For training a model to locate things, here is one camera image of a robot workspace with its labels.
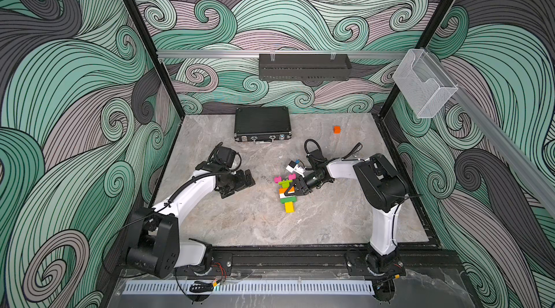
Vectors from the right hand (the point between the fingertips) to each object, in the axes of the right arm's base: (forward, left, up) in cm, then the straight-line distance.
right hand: (287, 197), depth 87 cm
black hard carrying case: (+39, +11, +2) cm, 41 cm away
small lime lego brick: (+4, +1, +3) cm, 5 cm away
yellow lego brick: (-5, -1, +1) cm, 5 cm away
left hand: (+3, +17, +6) cm, 18 cm away
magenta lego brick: (+6, +4, +4) cm, 8 cm away
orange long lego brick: (+2, +2, +2) cm, 3 cm away
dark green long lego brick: (-2, 0, +2) cm, 3 cm away
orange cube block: (+39, -29, -3) cm, 48 cm away
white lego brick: (0, +2, +2) cm, 3 cm away
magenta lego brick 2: (+7, -2, +5) cm, 9 cm away
